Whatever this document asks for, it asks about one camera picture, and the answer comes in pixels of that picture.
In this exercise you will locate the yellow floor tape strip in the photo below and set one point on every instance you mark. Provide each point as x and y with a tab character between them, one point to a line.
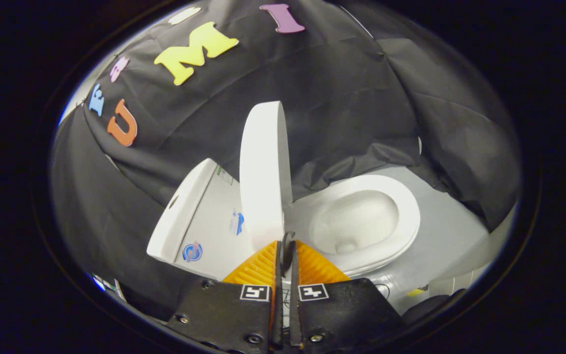
415	292

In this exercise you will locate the white toilet seat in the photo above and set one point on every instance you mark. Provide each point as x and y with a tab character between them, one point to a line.
407	206

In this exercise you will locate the white toilet lid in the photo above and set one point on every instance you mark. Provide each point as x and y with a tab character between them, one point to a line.
263	187

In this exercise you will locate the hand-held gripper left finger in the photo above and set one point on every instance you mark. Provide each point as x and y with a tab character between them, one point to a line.
229	314

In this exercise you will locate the white toilet tank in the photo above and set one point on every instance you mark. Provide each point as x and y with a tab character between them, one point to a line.
204	231

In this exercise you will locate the black backdrop cloth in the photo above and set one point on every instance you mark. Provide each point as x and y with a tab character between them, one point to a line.
352	98

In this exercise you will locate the white toilet bowl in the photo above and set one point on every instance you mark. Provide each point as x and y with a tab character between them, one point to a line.
352	221

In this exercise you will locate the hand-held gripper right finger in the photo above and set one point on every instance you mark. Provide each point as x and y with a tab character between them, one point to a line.
347	309

